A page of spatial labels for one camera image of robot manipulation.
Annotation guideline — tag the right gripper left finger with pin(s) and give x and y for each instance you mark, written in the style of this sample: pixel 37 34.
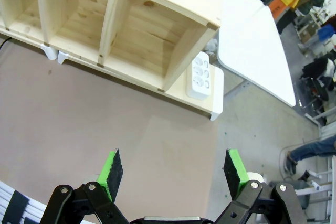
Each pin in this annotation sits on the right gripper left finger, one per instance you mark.
pixel 111 171

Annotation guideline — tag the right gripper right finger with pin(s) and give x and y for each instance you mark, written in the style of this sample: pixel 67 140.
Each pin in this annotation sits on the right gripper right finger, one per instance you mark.
pixel 233 171

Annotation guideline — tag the blue jeans leg with shoe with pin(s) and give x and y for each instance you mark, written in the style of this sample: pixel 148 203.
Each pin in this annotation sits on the blue jeans leg with shoe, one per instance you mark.
pixel 315 149

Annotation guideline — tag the white power strip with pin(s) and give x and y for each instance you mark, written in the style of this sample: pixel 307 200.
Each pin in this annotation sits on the white power strip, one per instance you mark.
pixel 198 77

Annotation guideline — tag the crumpled white plastic bag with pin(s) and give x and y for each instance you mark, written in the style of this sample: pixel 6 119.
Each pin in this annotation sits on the crumpled white plastic bag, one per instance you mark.
pixel 211 48

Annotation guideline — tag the black office chair with jacket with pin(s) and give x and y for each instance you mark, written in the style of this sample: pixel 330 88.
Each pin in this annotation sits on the black office chair with jacket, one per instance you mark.
pixel 315 69

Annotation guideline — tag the white table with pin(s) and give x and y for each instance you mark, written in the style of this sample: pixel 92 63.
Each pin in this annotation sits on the white table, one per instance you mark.
pixel 249 37

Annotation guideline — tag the wooden four-compartment shelf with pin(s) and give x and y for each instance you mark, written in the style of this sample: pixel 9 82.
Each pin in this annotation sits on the wooden four-compartment shelf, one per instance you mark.
pixel 147 37

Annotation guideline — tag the blue bag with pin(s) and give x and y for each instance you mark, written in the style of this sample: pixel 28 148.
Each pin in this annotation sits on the blue bag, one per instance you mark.
pixel 325 32

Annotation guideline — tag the orange box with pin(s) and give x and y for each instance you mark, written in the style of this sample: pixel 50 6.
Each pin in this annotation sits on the orange box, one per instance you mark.
pixel 278 7

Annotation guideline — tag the white metal rack frame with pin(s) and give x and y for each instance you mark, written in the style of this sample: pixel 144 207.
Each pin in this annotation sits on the white metal rack frame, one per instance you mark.
pixel 321 186

